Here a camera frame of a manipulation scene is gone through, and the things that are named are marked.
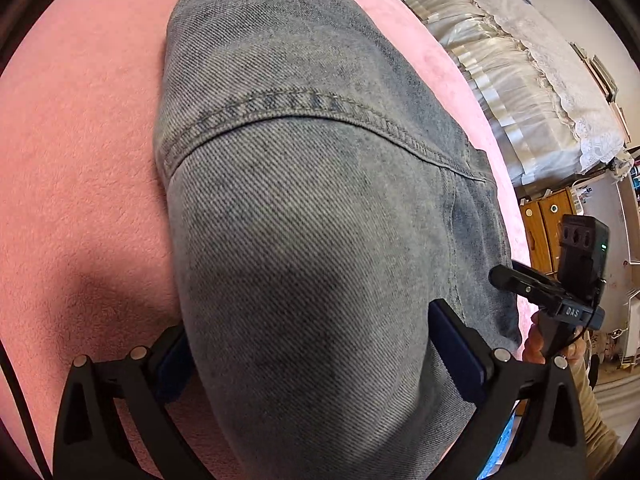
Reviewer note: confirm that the blue cloth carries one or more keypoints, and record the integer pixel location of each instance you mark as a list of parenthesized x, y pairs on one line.
[(496, 442)]

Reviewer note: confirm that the wooden cabinet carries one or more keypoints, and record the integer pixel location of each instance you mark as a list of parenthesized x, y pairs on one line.
[(547, 225)]

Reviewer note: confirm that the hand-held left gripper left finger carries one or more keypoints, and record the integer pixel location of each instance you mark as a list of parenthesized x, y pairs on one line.
[(172, 370)]

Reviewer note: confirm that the white lace frilled cover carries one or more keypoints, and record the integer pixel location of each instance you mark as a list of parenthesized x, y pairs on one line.
[(525, 85)]

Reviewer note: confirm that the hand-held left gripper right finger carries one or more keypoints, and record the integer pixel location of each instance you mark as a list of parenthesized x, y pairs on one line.
[(460, 355)]

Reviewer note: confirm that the blue denim jacket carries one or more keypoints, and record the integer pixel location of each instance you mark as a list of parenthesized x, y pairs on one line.
[(310, 210)]

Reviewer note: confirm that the person's right forearm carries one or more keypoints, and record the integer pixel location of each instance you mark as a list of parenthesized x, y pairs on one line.
[(597, 420)]

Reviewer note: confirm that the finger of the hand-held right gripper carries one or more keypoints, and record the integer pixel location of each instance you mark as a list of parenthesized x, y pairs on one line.
[(520, 285)]

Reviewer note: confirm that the person's right hand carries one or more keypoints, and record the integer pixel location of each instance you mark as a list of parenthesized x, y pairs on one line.
[(534, 342)]

